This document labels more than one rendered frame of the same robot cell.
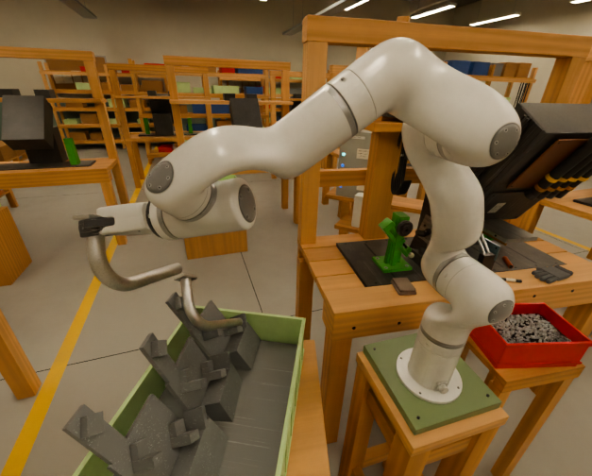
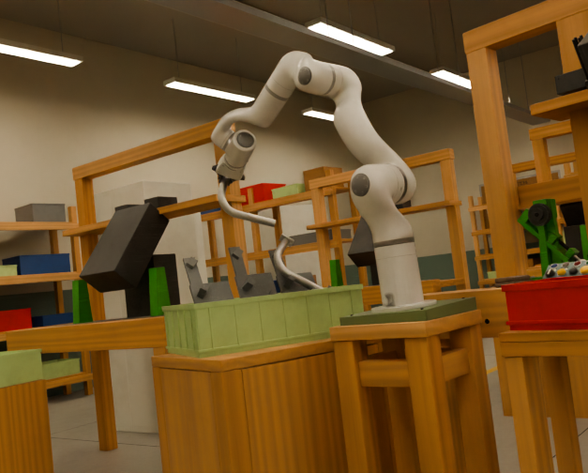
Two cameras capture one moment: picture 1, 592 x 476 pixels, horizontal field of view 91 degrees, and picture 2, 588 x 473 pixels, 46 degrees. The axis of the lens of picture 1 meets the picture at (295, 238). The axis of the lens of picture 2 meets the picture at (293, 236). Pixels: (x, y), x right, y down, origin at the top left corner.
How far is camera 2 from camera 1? 2.19 m
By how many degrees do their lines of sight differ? 64
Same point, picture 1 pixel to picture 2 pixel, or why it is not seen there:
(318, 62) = (479, 68)
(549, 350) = (562, 295)
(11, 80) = (440, 228)
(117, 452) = (195, 283)
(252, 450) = not seen: hidden behind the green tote
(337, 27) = (491, 31)
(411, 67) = (284, 62)
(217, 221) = (232, 147)
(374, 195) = not seen: outside the picture
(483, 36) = not seen: outside the picture
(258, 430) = not seen: hidden behind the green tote
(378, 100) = (276, 80)
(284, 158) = (249, 114)
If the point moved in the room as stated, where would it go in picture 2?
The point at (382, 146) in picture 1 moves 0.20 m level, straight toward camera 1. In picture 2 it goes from (580, 132) to (534, 135)
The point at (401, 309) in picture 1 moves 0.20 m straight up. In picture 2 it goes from (482, 297) to (474, 234)
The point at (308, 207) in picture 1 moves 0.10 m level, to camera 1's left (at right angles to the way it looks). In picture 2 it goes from (497, 230) to (478, 234)
